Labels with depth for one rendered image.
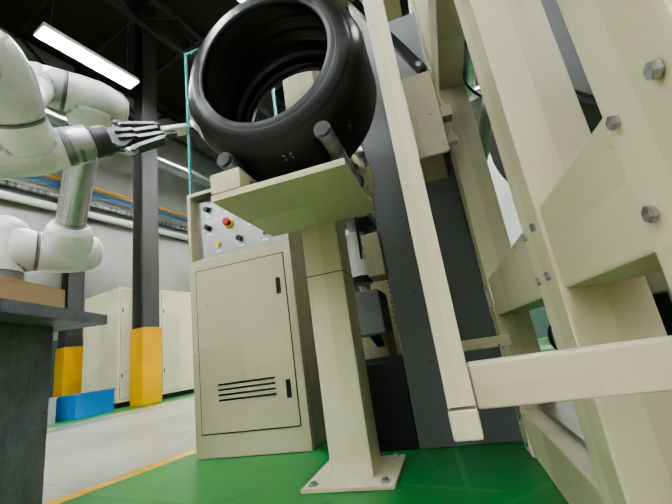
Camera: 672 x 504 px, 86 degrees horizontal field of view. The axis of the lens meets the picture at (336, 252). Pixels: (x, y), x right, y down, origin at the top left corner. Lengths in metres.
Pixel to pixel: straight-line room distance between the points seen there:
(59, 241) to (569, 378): 1.65
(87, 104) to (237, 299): 0.94
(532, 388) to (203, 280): 1.72
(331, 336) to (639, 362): 0.97
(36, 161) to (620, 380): 1.04
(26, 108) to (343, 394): 1.04
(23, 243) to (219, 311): 0.77
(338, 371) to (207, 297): 0.89
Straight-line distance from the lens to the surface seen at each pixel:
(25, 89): 1.00
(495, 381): 0.27
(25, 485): 1.71
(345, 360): 1.17
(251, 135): 1.03
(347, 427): 1.20
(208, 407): 1.84
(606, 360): 0.29
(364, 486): 1.16
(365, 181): 1.23
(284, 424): 1.67
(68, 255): 1.74
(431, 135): 1.22
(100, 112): 1.57
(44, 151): 1.04
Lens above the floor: 0.37
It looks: 15 degrees up
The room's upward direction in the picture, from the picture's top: 8 degrees counter-clockwise
